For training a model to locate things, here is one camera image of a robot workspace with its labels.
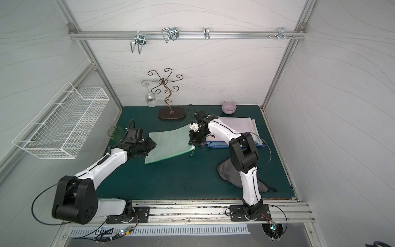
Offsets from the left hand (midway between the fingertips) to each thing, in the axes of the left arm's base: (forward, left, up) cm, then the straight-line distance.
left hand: (155, 145), depth 88 cm
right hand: (+3, -20, -2) cm, 20 cm away
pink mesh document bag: (+20, -65, -10) cm, 68 cm away
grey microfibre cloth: (-11, -42, -8) cm, 44 cm away
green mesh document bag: (+6, -6, -8) cm, 12 cm away
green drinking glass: (+8, +27, -1) cm, 28 cm away
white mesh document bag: (-11, -36, +23) cm, 44 cm away
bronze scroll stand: (+33, 0, -8) cm, 34 cm away
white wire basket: (-5, +37, +22) cm, 43 cm away
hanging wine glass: (+27, +6, +12) cm, 30 cm away
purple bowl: (+39, -47, -7) cm, 62 cm away
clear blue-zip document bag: (+6, -37, -7) cm, 38 cm away
